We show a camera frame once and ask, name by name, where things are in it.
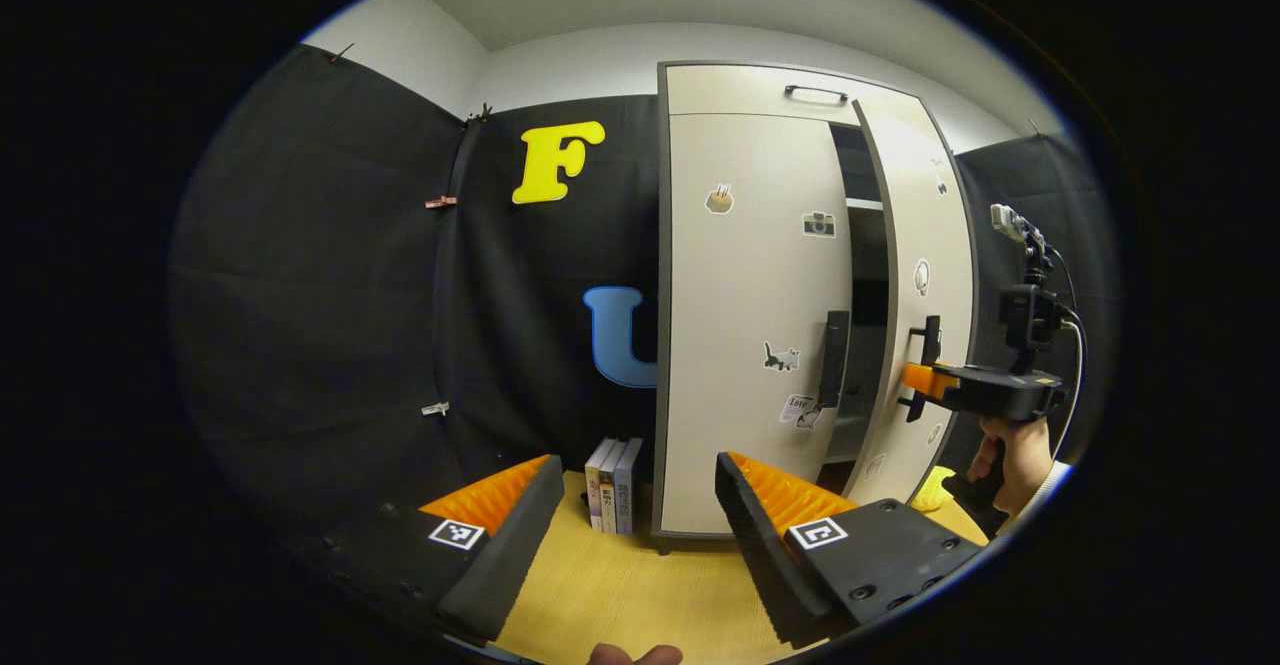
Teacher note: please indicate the black binder clip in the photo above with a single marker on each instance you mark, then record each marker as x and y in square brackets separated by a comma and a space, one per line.
[480, 113]

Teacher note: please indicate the white paperback book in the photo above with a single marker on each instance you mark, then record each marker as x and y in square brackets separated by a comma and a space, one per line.
[597, 485]

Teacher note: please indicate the beige cabinet drawer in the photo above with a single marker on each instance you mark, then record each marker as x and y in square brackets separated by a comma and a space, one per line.
[730, 90]

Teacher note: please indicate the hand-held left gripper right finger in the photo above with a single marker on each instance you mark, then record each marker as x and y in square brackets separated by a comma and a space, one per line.
[765, 555]

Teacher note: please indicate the white cabinet shelf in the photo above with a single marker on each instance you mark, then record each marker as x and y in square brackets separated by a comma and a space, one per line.
[865, 203]

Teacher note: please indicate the beige cabinet door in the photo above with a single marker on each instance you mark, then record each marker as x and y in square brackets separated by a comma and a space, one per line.
[930, 205]
[740, 345]

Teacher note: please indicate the grey paperback book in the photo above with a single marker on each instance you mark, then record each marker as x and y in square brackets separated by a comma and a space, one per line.
[630, 485]

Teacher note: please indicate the yellow bread bun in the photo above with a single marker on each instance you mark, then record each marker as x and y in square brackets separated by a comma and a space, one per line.
[933, 490]

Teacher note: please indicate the beige double-door shoe cabinet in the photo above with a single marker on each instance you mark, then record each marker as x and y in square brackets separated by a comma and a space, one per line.
[740, 90]

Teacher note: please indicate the white clip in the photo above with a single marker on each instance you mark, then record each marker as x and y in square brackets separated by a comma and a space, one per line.
[436, 408]

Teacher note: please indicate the red clip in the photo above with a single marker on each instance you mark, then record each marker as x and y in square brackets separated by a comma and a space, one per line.
[440, 202]

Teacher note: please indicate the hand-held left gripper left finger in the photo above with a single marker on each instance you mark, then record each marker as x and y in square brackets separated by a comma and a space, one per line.
[515, 545]

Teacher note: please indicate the black backdrop cloth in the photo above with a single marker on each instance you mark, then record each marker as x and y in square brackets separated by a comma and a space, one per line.
[320, 295]

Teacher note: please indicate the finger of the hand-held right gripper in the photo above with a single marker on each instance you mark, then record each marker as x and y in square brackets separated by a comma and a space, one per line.
[930, 381]

